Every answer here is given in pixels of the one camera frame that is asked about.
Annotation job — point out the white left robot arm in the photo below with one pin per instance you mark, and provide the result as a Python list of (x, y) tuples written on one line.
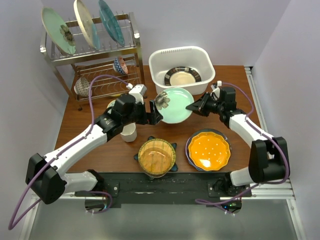
[(47, 175)]

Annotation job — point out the blue white patterned bowl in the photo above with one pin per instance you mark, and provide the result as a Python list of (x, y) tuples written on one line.
[(120, 66)]

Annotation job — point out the orange woven pattern plate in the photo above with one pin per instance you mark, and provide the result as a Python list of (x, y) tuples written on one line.
[(157, 158)]

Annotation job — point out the cream plate on rack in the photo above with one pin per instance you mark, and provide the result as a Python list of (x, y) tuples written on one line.
[(86, 24)]

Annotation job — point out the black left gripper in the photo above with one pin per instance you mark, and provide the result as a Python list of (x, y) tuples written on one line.
[(151, 118)]

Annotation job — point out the mint flower plate on rack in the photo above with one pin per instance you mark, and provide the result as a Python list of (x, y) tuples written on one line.
[(58, 31)]

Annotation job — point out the orange dotted scalloped plate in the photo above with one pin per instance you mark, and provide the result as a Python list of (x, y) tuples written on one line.
[(208, 152)]

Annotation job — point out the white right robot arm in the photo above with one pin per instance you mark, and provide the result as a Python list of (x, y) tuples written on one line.
[(268, 160)]

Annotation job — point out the dark blue star plate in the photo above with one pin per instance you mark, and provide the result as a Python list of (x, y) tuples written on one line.
[(172, 147)]

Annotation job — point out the teal plate on rack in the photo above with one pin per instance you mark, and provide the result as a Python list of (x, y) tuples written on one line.
[(110, 23)]

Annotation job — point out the mint green flower plate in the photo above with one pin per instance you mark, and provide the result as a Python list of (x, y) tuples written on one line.
[(171, 103)]

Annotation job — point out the black striped rim plate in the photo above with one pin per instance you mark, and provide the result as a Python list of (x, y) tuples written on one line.
[(181, 75)]

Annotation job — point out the grey patterned bowl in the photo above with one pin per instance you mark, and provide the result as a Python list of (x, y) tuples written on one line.
[(82, 87)]

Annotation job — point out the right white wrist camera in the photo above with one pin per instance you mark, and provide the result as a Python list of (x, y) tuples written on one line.
[(216, 87)]

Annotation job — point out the white plastic bin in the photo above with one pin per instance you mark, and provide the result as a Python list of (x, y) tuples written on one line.
[(161, 61)]

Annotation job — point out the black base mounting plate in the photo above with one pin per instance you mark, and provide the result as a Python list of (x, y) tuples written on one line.
[(174, 188)]

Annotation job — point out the stainless steel dish rack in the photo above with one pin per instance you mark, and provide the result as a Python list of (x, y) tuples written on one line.
[(89, 63)]

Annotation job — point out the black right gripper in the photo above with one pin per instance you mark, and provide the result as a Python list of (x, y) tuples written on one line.
[(199, 107)]

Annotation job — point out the yellow blue patterned saucer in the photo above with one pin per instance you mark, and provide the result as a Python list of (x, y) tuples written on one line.
[(111, 104)]

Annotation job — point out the white ceramic mug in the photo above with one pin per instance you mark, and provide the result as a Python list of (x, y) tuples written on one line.
[(129, 133)]

